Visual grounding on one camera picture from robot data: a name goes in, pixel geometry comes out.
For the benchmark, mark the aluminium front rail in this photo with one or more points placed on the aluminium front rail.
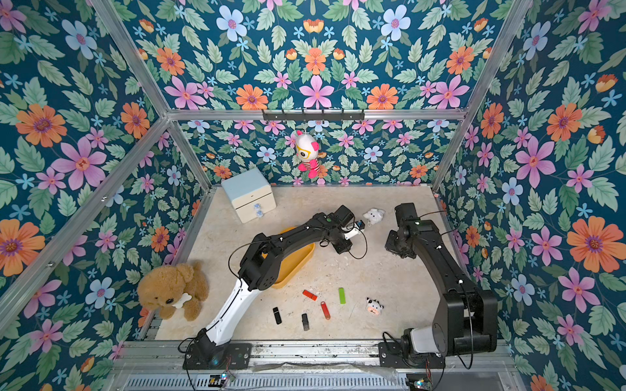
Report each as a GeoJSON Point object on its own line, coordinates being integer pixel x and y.
{"type": "Point", "coordinates": [310, 365]}

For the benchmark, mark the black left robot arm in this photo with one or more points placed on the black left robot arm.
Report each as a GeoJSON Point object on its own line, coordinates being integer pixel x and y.
{"type": "Point", "coordinates": [259, 271]}

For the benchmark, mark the black white cow toy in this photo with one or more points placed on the black white cow toy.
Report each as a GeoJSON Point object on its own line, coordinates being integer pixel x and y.
{"type": "Point", "coordinates": [374, 306]}

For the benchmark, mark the black usb drive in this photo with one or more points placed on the black usb drive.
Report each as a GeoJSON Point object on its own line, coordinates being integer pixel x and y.
{"type": "Point", "coordinates": [277, 316]}
{"type": "Point", "coordinates": [305, 322]}

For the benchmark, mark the red capped usb drive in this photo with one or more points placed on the red capped usb drive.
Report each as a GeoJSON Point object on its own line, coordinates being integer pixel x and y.
{"type": "Point", "coordinates": [310, 295]}

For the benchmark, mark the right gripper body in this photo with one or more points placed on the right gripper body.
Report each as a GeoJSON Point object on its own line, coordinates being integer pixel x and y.
{"type": "Point", "coordinates": [398, 242]}

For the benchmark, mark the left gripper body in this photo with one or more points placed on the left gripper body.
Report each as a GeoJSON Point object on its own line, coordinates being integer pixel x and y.
{"type": "Point", "coordinates": [339, 241]}

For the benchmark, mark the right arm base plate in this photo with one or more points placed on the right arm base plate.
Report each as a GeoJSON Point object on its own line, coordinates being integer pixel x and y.
{"type": "Point", "coordinates": [401, 356]}

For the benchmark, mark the red translucent usb drive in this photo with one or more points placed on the red translucent usb drive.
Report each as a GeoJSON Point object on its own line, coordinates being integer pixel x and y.
{"type": "Point", "coordinates": [325, 310]}

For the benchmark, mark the white plush sheep toy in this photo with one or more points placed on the white plush sheep toy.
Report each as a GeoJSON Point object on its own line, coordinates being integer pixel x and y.
{"type": "Point", "coordinates": [374, 216]}

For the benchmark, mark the black wall hook rail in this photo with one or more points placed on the black wall hook rail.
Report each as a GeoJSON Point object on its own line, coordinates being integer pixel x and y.
{"type": "Point", "coordinates": [313, 115]}

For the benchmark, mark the white mini drawer cabinet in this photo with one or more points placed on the white mini drawer cabinet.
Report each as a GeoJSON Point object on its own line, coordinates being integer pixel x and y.
{"type": "Point", "coordinates": [250, 195]}

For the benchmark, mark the pink white hanging doll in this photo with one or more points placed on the pink white hanging doll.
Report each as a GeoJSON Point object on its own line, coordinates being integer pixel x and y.
{"type": "Point", "coordinates": [307, 151]}

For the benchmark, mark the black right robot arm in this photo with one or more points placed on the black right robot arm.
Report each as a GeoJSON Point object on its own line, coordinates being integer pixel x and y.
{"type": "Point", "coordinates": [465, 321]}

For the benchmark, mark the brown teddy bear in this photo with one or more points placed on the brown teddy bear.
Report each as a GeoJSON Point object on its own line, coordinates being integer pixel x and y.
{"type": "Point", "coordinates": [169, 288]}

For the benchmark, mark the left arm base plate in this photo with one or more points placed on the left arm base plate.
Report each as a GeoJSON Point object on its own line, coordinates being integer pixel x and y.
{"type": "Point", "coordinates": [231, 356]}

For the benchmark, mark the green usb drive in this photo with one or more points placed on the green usb drive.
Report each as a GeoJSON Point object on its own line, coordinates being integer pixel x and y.
{"type": "Point", "coordinates": [342, 296]}

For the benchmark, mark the yellow plastic storage box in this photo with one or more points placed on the yellow plastic storage box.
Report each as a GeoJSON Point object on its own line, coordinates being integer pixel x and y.
{"type": "Point", "coordinates": [292, 263]}

